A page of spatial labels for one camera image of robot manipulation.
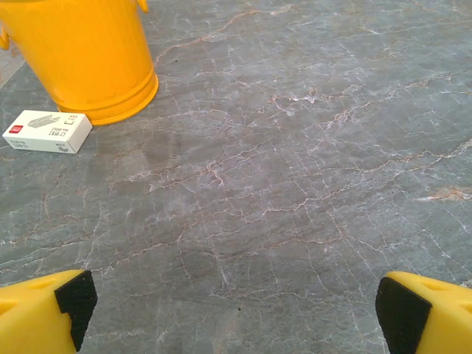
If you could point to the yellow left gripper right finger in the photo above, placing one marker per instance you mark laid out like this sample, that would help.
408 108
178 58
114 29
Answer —
439 317

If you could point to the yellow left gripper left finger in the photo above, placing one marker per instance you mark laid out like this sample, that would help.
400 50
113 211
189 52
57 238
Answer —
33 313

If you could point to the white staple box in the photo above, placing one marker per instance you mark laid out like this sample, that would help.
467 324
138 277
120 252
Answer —
48 129

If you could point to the yellow metal pen bucket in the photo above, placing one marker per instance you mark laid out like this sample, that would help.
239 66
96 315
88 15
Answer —
81 55

